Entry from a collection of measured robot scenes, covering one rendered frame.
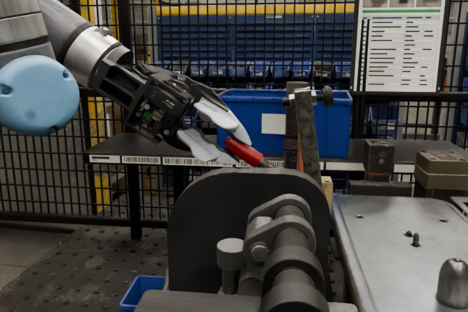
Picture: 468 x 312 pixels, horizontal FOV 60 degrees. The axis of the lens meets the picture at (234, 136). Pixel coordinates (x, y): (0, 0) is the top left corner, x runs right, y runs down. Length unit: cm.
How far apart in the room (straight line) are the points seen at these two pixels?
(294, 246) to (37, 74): 30
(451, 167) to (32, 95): 72
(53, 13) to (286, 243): 45
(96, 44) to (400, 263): 47
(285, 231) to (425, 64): 97
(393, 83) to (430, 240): 56
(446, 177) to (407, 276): 36
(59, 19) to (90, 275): 74
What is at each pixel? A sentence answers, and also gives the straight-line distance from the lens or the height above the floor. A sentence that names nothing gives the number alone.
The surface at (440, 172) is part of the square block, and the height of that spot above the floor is 104.
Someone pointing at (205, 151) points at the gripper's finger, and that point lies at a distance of 55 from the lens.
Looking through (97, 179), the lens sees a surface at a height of 52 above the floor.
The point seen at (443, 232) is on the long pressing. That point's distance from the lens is 69.
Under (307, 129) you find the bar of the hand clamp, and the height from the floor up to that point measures 116.
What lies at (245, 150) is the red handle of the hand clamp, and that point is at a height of 113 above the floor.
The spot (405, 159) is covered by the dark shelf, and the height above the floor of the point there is 103.
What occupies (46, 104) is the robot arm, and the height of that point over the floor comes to 122.
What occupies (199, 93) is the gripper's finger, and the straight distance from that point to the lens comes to 55.
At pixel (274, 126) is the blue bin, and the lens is 92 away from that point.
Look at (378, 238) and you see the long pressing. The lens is 64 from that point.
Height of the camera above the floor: 127
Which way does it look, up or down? 13 degrees down
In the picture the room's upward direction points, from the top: straight up
